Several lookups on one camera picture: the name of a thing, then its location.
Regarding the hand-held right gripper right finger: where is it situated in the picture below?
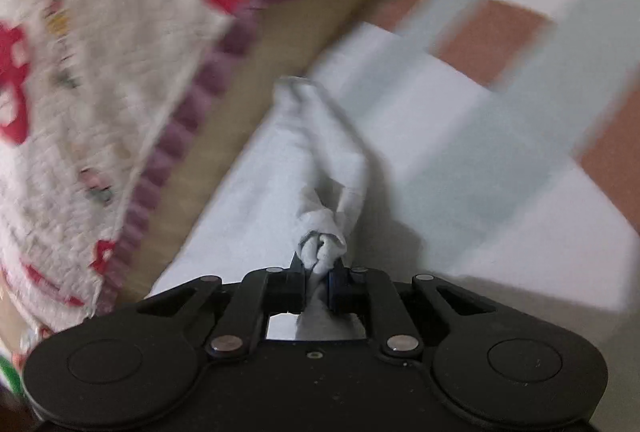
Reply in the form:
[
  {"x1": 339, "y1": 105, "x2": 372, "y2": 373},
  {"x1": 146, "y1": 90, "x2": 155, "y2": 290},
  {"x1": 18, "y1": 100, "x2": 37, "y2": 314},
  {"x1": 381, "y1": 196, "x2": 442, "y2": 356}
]
[{"x1": 327, "y1": 262, "x2": 497, "y2": 358}]

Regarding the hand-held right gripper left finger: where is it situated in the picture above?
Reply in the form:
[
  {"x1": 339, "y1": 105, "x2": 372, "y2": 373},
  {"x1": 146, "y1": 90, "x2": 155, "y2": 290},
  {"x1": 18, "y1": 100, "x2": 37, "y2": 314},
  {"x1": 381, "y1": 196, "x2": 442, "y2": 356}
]
[{"x1": 135, "y1": 256, "x2": 307, "y2": 358}]

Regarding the white garment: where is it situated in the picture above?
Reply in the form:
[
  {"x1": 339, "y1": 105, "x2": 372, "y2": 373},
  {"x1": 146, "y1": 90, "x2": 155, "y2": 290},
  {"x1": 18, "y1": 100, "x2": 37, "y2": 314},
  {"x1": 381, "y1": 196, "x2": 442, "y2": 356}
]
[{"x1": 147, "y1": 75, "x2": 375, "y2": 343}]

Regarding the tan mattress edge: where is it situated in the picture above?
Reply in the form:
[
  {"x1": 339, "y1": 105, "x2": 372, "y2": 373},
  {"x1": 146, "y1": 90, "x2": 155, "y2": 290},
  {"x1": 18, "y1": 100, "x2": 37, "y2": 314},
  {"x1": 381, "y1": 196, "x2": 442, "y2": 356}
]
[{"x1": 97, "y1": 0, "x2": 441, "y2": 308}]

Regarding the cream printed blanket purple ruffle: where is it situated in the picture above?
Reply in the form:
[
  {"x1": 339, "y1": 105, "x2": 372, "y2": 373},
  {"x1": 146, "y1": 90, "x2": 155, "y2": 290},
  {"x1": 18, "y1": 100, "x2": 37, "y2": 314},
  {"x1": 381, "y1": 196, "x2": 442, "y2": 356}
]
[{"x1": 0, "y1": 0, "x2": 426, "y2": 365}]

